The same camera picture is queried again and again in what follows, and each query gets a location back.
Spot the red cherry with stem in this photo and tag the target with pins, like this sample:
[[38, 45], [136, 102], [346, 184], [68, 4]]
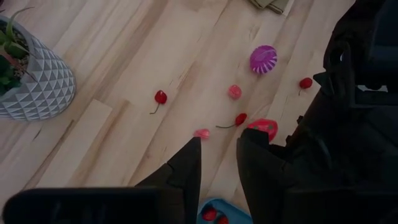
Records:
[[306, 83], [160, 97], [241, 119]]

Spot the succulent in white patterned pot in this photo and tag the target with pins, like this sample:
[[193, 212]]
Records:
[[40, 87]]

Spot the small red berry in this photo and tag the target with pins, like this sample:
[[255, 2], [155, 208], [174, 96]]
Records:
[[222, 220]]

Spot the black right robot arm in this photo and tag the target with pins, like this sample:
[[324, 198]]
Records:
[[351, 37]]

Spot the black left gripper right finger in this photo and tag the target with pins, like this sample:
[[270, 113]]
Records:
[[261, 180]]

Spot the purple white striped ball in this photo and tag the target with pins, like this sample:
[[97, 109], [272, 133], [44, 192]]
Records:
[[263, 59]]

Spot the small red toy strawberry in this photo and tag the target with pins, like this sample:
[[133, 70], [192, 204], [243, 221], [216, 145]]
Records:
[[209, 214]]

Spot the small pink raspberry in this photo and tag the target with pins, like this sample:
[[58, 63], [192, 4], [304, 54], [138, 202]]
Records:
[[202, 133], [235, 92]]

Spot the tan cardboard piece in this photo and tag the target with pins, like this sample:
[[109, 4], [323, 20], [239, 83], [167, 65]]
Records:
[[270, 3]]

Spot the teal plastic tupperware container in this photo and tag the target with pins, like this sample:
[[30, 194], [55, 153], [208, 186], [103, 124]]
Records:
[[231, 211]]

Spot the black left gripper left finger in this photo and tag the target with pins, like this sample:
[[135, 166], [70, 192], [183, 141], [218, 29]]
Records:
[[183, 186]]

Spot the large red toy strawberry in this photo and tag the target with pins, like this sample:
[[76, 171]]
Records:
[[264, 125]]

